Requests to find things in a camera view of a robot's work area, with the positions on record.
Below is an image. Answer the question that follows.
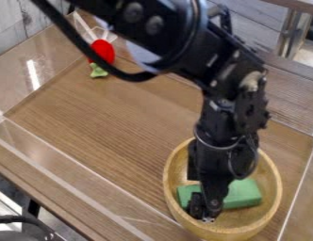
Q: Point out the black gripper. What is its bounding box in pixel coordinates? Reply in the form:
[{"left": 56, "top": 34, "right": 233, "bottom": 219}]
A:
[{"left": 186, "top": 126, "right": 261, "bottom": 223}]

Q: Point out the green rectangular block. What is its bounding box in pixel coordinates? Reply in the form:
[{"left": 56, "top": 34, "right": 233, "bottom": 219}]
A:
[{"left": 178, "top": 179, "right": 262, "bottom": 210}]

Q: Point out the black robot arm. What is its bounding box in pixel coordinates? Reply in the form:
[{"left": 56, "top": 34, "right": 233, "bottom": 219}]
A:
[{"left": 32, "top": 0, "right": 270, "bottom": 219}]

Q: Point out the brown wooden bowl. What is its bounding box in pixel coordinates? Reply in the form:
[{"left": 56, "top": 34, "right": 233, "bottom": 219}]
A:
[{"left": 163, "top": 139, "right": 284, "bottom": 241}]

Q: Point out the red strawberry toy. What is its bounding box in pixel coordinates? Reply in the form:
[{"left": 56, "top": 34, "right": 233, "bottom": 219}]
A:
[{"left": 89, "top": 40, "right": 115, "bottom": 78}]

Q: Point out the clear acrylic tray wall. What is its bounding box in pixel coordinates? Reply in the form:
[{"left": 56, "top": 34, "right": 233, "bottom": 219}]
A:
[{"left": 0, "top": 112, "right": 199, "bottom": 241}]

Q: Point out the black cable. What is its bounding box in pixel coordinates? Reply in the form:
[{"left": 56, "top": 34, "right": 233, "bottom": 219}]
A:
[{"left": 0, "top": 215, "right": 52, "bottom": 241}]

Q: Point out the clear acrylic corner bracket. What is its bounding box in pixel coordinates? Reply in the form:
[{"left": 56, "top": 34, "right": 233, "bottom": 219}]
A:
[{"left": 73, "top": 11, "right": 118, "bottom": 43}]

